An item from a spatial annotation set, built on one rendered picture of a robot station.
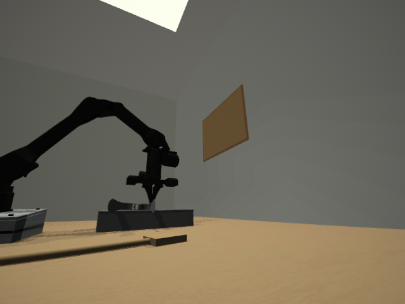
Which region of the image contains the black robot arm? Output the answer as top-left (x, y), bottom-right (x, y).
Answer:
top-left (0, 96), bottom-right (179, 213)

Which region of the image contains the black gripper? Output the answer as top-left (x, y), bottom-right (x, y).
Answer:
top-left (126, 162), bottom-right (178, 204)

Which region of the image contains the grey roasting tin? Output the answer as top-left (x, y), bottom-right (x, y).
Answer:
top-left (96, 210), bottom-right (194, 232)

